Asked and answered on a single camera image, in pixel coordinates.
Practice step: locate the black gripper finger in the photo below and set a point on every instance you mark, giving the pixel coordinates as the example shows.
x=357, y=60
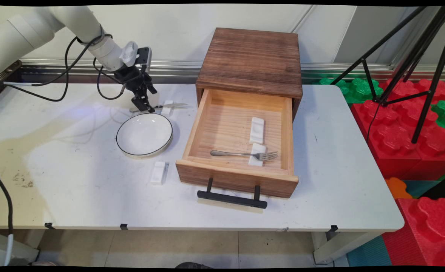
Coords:
x=150, y=105
x=140, y=104

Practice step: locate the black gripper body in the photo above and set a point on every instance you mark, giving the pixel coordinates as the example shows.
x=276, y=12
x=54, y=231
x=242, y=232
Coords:
x=132, y=77

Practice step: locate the silver metal knife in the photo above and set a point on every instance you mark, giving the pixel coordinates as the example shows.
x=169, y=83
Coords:
x=179, y=105

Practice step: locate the silver metal fork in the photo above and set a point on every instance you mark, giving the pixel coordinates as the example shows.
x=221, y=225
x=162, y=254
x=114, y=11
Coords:
x=237, y=153

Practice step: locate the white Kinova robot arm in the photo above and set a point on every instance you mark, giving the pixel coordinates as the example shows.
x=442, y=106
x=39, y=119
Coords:
x=26, y=30

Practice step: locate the white ceramic cutlery rest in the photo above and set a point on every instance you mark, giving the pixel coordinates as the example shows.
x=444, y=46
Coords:
x=167, y=108
x=256, y=161
x=158, y=173
x=257, y=130

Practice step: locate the white black-rimmed bowl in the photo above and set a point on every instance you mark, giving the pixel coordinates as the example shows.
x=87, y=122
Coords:
x=144, y=134

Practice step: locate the dark wooden cabinet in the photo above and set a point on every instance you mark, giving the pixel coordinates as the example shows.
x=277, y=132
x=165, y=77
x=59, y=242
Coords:
x=252, y=56

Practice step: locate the light wooden drawer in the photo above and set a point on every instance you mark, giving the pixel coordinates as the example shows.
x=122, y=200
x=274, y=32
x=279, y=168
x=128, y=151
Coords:
x=237, y=177

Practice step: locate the green foam block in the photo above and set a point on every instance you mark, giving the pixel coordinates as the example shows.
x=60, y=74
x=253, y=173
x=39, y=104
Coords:
x=444, y=113
x=360, y=90

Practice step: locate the white table leg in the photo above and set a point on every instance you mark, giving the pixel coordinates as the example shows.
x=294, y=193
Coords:
x=336, y=247

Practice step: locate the large red foam block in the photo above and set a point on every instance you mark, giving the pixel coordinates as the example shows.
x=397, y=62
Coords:
x=396, y=143

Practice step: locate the orange foam piece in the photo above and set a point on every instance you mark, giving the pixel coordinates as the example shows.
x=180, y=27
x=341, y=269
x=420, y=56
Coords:
x=397, y=188

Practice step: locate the teal foam mat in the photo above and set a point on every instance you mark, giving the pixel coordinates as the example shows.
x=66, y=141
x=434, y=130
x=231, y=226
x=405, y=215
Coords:
x=370, y=253

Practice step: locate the black tripod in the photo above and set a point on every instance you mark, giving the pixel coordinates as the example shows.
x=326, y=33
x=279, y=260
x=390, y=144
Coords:
x=430, y=49

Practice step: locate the white vented round mount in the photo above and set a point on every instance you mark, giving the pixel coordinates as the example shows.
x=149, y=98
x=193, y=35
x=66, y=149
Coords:
x=129, y=54

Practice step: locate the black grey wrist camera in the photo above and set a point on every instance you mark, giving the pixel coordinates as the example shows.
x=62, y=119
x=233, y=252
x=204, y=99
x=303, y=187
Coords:
x=144, y=56

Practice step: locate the aluminium wall rail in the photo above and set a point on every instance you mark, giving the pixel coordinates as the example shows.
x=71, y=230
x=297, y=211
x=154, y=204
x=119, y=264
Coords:
x=177, y=68

